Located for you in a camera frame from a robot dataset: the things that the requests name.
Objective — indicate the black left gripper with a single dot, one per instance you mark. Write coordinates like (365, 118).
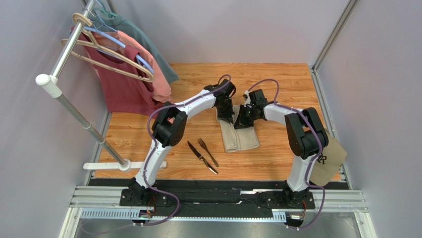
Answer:
(228, 116)

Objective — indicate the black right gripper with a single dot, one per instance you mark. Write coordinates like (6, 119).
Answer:
(244, 117)

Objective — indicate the beige cloth napkin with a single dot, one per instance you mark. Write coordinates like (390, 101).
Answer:
(235, 140)

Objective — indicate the silver fork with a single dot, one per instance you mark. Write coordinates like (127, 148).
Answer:
(204, 146)

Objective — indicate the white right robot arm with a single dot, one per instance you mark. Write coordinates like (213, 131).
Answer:
(306, 135)

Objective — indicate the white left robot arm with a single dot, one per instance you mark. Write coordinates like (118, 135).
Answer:
(166, 127)

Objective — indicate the silver table knife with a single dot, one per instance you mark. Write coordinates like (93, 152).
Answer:
(200, 157)

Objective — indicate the beige baseball cap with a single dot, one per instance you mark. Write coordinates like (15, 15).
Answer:
(328, 163)

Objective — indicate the dark red t-shirt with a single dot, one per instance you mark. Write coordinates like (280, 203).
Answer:
(126, 94)

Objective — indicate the salmon pink t-shirt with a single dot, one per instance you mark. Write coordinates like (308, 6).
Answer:
(162, 90)

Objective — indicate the teal green shirt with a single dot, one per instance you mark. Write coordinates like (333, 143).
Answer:
(122, 24)

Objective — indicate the blue plastic hanger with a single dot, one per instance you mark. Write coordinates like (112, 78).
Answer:
(139, 60)

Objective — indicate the beige wooden hanger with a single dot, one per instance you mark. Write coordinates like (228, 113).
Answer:
(93, 43)

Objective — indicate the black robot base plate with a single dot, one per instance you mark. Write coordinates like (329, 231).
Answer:
(267, 199)

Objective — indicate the green wire hanger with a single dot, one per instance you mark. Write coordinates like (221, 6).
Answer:
(105, 13)

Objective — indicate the aluminium frame rail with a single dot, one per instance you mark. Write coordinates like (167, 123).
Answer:
(102, 202)

